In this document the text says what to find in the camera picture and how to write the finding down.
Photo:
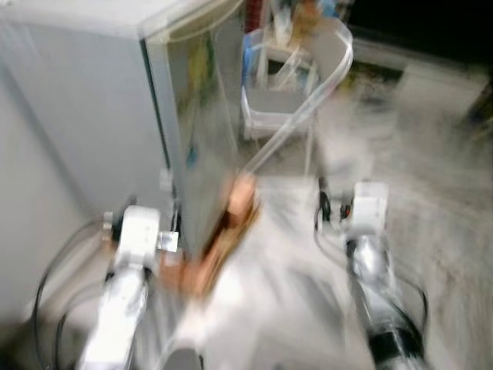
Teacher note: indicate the white television shelf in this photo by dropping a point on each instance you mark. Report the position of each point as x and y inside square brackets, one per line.
[439, 85]

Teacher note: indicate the yellow green fridge magnet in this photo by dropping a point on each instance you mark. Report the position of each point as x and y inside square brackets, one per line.
[202, 69]

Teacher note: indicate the black television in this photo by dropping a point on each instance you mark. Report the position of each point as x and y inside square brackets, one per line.
[416, 23]

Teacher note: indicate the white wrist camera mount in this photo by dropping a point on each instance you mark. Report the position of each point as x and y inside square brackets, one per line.
[370, 208]
[139, 235]

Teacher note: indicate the teal fridge magnet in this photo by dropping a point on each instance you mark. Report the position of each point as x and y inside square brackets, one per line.
[189, 156]

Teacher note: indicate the grey fridge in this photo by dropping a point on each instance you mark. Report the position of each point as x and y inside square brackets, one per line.
[77, 100]

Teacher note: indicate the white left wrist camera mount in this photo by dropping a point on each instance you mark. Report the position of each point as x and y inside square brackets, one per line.
[139, 235]

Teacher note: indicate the white grey folding chair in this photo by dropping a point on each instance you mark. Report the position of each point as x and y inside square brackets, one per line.
[327, 54]

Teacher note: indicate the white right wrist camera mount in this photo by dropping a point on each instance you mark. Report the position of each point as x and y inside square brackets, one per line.
[370, 208]

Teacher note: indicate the blue cloth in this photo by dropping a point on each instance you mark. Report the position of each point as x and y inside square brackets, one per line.
[250, 58]

